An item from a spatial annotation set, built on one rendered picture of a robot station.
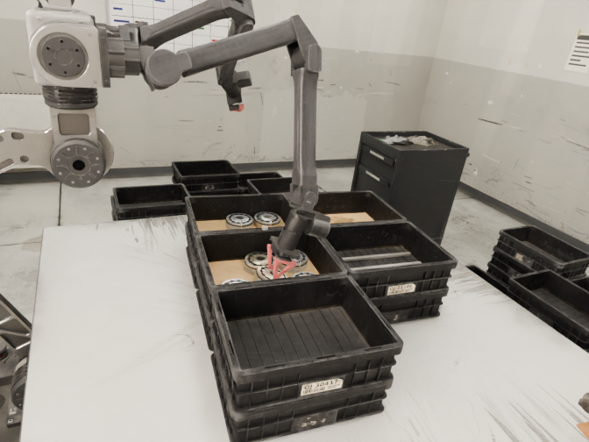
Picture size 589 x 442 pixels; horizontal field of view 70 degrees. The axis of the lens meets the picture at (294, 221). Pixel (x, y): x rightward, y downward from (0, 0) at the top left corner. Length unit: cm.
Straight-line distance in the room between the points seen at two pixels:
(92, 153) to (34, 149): 19
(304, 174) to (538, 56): 376
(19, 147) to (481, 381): 148
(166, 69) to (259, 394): 74
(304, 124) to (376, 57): 397
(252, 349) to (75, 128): 78
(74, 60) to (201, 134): 342
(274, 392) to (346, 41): 424
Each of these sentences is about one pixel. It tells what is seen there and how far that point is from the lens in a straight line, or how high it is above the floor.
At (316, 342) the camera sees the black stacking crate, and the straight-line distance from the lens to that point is 114.
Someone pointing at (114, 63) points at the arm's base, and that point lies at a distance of 105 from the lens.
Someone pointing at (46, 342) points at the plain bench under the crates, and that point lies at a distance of 139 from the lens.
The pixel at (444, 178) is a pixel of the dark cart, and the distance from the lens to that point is 311.
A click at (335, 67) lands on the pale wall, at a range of 483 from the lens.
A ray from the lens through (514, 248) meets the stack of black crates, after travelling 270.
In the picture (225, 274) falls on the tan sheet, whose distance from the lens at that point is 135.
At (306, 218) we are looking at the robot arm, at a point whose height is 107.
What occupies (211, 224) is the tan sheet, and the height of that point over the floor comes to 83.
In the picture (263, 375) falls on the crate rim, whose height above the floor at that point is 92.
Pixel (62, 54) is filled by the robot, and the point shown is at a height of 145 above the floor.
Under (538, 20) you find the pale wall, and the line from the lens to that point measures 479.
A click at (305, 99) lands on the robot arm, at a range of 118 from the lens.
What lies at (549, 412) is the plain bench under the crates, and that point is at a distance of 142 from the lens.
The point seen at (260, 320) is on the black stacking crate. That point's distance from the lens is 118.
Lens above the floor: 158
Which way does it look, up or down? 26 degrees down
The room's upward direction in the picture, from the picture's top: 7 degrees clockwise
